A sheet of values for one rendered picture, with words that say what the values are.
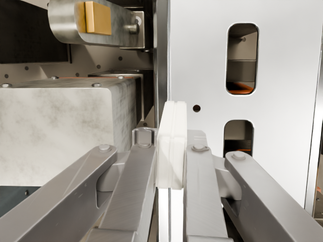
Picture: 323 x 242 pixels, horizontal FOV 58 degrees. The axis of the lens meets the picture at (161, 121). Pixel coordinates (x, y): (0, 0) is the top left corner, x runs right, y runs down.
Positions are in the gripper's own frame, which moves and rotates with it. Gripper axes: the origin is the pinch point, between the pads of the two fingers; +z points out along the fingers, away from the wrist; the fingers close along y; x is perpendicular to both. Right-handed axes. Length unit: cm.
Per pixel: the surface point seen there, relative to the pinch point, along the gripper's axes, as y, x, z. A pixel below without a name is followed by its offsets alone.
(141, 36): -4.3, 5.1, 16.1
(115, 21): -6.0, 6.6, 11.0
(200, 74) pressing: 2.3, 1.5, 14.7
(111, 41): -6.1, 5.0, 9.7
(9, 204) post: -22.5, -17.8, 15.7
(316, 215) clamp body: 26.0, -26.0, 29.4
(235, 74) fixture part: 8.4, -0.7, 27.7
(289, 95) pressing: 11.9, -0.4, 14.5
